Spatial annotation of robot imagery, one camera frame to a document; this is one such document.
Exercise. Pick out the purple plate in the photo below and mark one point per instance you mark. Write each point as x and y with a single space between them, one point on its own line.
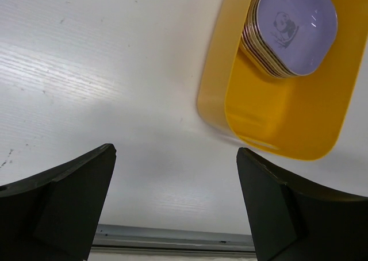
299 32

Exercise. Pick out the yellow plastic bin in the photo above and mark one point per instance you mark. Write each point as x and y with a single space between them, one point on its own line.
298 118

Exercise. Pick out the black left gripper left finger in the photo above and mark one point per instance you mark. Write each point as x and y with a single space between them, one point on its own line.
54 215

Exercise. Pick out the aluminium table edge rail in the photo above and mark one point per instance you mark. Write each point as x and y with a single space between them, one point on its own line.
115 236

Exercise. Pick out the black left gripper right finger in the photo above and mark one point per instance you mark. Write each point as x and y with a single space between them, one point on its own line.
293 218

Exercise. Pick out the green panda plate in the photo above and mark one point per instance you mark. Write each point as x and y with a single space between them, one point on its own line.
255 48

